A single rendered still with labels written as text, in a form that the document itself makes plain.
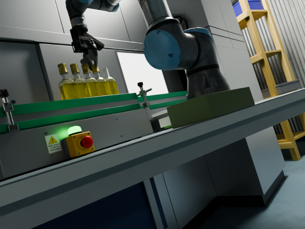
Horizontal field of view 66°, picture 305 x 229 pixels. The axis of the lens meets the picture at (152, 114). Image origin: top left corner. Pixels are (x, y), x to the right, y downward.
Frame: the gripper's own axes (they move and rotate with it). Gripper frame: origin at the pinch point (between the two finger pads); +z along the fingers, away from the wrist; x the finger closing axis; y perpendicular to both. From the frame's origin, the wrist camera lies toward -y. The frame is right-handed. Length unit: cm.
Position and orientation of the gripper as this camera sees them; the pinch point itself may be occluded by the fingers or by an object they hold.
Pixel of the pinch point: (94, 66)
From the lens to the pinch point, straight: 123.6
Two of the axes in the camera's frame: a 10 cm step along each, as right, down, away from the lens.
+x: 7.0, -2.6, -6.6
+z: 2.9, 9.6, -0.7
